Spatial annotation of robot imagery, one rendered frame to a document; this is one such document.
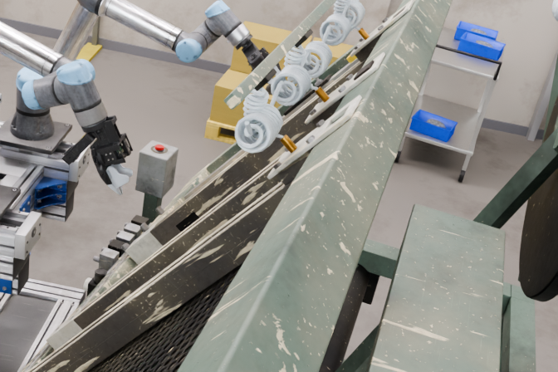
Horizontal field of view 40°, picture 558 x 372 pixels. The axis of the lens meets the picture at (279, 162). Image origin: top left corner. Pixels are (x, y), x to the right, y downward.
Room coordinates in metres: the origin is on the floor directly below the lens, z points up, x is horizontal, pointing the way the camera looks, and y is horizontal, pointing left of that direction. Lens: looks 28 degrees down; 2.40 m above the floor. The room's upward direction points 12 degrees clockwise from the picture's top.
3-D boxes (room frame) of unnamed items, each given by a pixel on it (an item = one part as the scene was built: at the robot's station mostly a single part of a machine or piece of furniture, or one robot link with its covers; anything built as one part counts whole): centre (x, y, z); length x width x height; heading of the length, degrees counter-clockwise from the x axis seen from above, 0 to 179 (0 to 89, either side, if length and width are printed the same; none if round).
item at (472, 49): (5.25, -1.12, 0.47); 0.99 x 0.58 x 0.94; 173
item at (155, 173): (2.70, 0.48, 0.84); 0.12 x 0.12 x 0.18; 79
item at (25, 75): (2.45, 0.89, 1.20); 0.13 x 0.12 x 0.14; 172
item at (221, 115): (5.02, -0.03, 0.32); 1.13 x 0.78 x 0.65; 91
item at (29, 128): (2.45, 0.90, 1.09); 0.15 x 0.15 x 0.10
